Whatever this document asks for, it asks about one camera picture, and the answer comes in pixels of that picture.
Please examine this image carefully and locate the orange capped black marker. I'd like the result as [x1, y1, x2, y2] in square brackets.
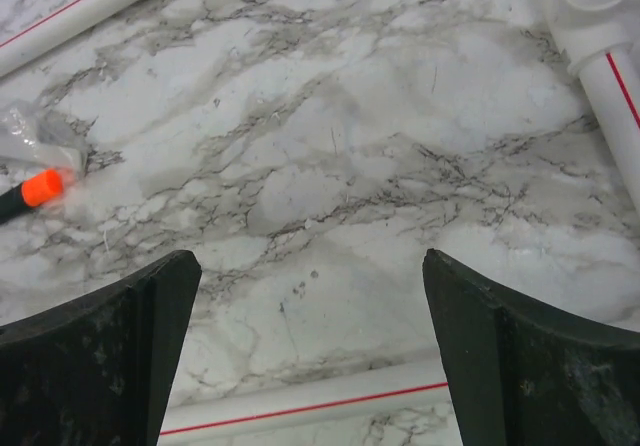
[0, 169, 64, 224]

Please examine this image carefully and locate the white PVC pipe frame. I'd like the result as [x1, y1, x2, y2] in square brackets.
[1, 0, 639, 445]

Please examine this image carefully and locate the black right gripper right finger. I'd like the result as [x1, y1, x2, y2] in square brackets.
[422, 249, 639, 445]

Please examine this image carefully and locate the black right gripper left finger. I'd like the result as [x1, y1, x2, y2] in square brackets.
[1, 250, 202, 445]

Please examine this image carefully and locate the clear plastic bag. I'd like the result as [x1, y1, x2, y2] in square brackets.
[1, 101, 88, 177]

